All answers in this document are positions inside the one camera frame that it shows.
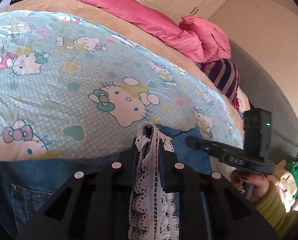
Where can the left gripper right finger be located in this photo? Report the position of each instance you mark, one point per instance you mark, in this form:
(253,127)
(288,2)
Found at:
(210,207)

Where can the blue denim pants lace hem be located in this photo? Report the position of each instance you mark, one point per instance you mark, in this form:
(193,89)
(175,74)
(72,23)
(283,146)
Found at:
(25,186)

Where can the Hello Kitty blue bedsheet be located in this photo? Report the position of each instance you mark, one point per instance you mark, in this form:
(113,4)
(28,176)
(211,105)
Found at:
(73,89)

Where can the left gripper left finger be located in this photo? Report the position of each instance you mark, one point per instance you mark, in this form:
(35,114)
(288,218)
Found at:
(90,206)

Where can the pink duvet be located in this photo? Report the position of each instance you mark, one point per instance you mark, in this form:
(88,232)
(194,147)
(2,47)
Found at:
(198,39)

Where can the grey upholstered headboard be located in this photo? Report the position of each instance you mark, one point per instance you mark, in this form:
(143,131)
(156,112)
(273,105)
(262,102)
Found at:
(263,92)

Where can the green sleeve forearm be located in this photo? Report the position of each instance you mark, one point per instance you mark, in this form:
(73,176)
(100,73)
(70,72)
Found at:
(273,210)

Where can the purple striped pillow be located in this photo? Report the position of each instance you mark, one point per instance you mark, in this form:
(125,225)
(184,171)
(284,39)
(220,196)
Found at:
(224,75)

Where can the right hand painted nails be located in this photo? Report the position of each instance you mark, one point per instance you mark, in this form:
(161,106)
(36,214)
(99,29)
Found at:
(259,181)

